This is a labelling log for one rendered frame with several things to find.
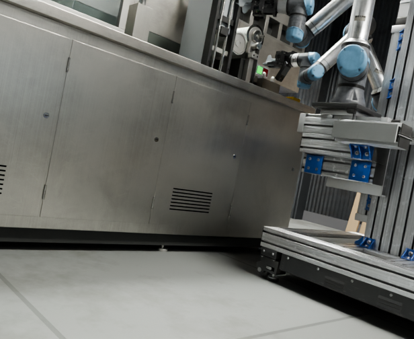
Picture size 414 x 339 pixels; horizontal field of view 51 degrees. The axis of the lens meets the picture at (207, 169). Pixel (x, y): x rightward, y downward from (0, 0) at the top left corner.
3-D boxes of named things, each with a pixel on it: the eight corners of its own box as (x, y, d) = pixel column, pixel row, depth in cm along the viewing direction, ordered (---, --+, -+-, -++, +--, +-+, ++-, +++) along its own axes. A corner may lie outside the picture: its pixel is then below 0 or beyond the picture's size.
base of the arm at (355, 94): (370, 112, 194) (375, 90, 193) (353, 104, 183) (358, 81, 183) (340, 111, 205) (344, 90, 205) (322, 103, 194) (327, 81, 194)
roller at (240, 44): (230, 50, 246) (234, 29, 246) (201, 52, 266) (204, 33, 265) (244, 56, 254) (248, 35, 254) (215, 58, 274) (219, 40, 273)
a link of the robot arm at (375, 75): (388, 115, 233) (349, 20, 229) (375, 117, 248) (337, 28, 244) (408, 105, 234) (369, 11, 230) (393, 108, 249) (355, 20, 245)
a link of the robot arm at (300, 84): (300, 84, 227) (304, 63, 227) (294, 87, 238) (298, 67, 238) (314, 87, 228) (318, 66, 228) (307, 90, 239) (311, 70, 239)
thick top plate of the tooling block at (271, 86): (261, 87, 262) (263, 77, 262) (218, 88, 292) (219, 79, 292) (278, 94, 273) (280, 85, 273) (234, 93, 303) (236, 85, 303)
